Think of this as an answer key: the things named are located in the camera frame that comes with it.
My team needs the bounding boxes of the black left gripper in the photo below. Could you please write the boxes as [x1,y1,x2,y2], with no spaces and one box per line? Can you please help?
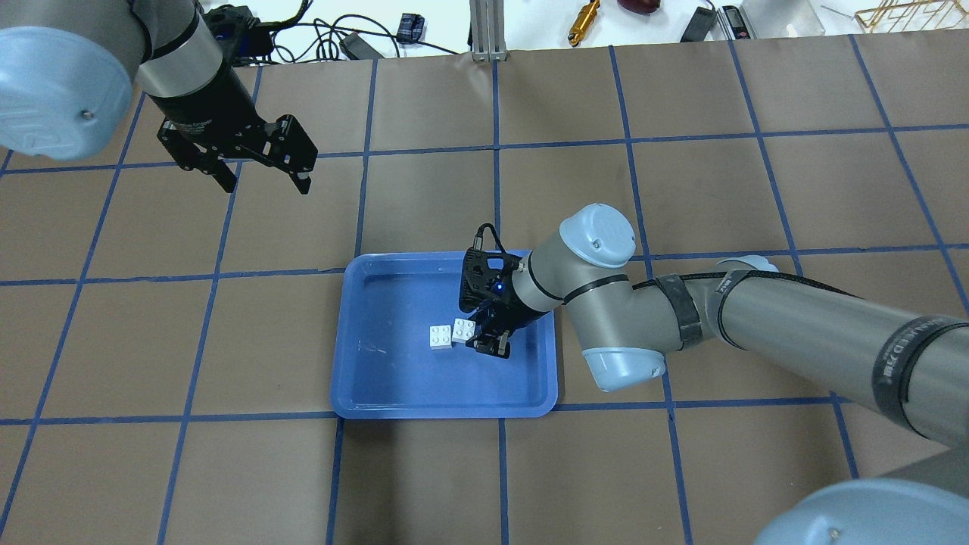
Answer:
[157,72,318,195]

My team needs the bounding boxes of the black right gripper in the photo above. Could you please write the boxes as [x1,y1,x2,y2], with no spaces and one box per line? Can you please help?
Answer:
[458,251,542,360]

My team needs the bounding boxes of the white block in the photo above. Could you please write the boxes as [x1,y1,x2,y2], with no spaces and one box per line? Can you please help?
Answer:
[428,324,453,350]
[451,318,475,344]

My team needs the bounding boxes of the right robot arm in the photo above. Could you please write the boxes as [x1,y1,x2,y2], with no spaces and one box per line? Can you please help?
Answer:
[458,204,968,544]

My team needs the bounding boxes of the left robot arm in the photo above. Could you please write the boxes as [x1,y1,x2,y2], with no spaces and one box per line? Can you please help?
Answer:
[1,1,318,195]

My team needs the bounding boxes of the blue plastic tray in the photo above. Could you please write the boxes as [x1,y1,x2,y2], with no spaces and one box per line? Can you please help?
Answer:
[330,251,559,419]

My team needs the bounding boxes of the black power adapter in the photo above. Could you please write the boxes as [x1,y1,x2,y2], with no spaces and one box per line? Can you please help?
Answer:
[339,33,385,60]

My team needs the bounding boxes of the small blue black device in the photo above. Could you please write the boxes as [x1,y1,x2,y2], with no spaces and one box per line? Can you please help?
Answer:
[397,13,426,45]

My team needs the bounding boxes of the brass cylinder tool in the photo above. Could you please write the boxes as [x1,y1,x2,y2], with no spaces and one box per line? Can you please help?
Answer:
[567,0,601,48]

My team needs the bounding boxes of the red fruit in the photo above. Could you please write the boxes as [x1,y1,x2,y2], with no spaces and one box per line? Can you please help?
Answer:
[617,0,662,15]

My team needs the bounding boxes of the black device top right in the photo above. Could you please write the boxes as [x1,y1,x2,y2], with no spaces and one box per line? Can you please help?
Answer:
[681,7,718,42]

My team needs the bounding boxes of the metal tin box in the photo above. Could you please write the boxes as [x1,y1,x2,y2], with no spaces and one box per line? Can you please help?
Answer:
[740,1,826,39]

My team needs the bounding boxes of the black cable bundle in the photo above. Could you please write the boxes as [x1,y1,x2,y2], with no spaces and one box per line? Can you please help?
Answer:
[261,0,463,65]

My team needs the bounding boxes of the aluminium frame post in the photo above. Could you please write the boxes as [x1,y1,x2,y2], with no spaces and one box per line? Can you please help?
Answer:
[469,0,508,63]

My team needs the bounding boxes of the gold wire rack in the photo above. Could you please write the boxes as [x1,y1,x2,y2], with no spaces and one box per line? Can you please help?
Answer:
[815,1,968,34]

